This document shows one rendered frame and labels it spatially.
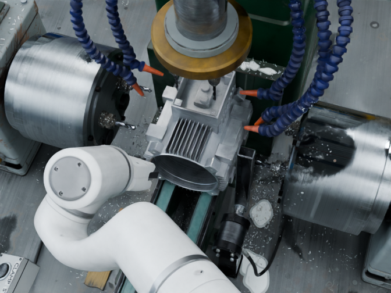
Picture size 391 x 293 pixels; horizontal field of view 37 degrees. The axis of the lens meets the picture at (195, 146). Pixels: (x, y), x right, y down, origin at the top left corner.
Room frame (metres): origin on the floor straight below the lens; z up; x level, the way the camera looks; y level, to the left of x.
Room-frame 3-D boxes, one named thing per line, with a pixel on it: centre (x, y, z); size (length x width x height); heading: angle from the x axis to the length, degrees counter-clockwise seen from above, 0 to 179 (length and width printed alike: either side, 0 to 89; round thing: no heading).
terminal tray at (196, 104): (0.66, -0.03, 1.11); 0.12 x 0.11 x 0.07; 157
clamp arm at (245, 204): (0.45, -0.09, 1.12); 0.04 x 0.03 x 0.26; 157
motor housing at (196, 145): (0.62, -0.01, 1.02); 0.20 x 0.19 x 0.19; 157
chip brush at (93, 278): (0.45, 0.22, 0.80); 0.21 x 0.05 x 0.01; 158
